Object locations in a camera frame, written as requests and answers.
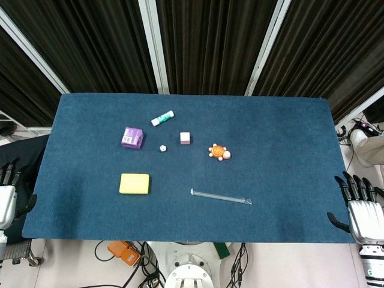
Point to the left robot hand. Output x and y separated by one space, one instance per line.
6 201

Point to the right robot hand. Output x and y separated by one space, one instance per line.
364 216

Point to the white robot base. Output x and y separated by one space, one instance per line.
190 267

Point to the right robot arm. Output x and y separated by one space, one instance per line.
373 265

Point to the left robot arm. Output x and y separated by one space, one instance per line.
2 249

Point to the clear plastic pipette tube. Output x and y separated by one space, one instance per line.
220 196

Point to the black office chair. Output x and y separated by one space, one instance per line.
21 192

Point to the person's leg with white shoe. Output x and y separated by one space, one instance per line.
367 148

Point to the orange foot pedal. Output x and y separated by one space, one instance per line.
124 253

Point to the yellow sponge block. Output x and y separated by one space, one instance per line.
134 183

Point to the purple small box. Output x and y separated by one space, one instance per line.
132 138

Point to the green flat object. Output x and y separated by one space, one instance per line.
222 249

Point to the orange toy turtle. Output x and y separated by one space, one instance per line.
219 152

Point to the small white die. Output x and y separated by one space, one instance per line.
162 148

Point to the blue table cloth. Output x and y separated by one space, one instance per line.
192 186

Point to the green white glue stick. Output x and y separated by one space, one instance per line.
162 118

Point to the pink white cube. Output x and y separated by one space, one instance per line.
184 138

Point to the black curtain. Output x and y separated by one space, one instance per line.
210 45

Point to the white frame post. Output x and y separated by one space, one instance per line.
363 105
31 57
153 45
268 45

